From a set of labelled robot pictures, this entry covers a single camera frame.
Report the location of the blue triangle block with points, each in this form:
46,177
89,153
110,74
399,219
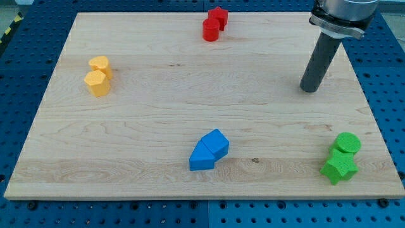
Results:
201,158

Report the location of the green star block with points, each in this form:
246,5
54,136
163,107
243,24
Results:
339,166

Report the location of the green cylinder block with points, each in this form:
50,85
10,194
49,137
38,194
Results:
346,142

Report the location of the yellow hexagon block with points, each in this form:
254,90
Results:
97,83

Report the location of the yellow heart block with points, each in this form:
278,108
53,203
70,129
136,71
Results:
101,63

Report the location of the blue cube block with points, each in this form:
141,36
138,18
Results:
217,143

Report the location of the red star block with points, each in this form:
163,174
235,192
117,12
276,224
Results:
219,14

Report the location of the red cylinder block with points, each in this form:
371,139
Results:
210,29

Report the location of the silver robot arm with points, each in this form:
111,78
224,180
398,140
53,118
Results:
343,18

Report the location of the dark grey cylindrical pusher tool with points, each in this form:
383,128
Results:
319,62

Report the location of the light wooden board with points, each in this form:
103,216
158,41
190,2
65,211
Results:
170,88

